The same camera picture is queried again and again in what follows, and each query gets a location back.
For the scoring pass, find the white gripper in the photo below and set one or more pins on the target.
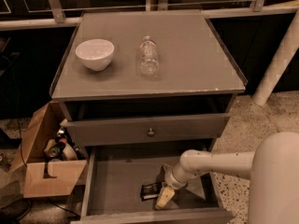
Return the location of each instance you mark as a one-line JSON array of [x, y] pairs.
[[171, 181]]

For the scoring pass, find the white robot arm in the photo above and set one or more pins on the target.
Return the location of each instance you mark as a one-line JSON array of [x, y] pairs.
[[272, 171]]

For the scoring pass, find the grey open middle drawer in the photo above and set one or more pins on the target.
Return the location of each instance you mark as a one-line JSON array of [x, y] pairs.
[[117, 173]]

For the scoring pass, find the round metal drawer knob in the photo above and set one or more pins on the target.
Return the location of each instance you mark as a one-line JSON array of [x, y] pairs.
[[151, 132]]

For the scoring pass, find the grey top drawer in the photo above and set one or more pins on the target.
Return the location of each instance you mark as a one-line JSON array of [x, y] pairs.
[[104, 132]]

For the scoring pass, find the grey drawer cabinet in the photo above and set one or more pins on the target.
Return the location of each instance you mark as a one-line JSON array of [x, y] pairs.
[[197, 75]]

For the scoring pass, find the white cup in box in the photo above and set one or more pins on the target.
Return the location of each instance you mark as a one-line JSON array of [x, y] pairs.
[[69, 153]]

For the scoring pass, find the dark can in box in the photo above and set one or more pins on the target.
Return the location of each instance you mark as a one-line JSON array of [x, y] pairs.
[[56, 150]]

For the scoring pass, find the cardboard box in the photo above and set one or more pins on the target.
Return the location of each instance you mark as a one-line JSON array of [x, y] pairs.
[[46, 179]]

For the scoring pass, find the clear plastic water bottle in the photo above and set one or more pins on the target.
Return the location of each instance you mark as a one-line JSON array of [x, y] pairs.
[[149, 59]]

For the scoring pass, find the white ceramic bowl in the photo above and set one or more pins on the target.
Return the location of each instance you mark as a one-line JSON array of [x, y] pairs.
[[95, 54]]

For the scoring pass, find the metal railing frame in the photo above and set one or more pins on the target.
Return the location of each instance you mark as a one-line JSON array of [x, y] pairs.
[[22, 14]]

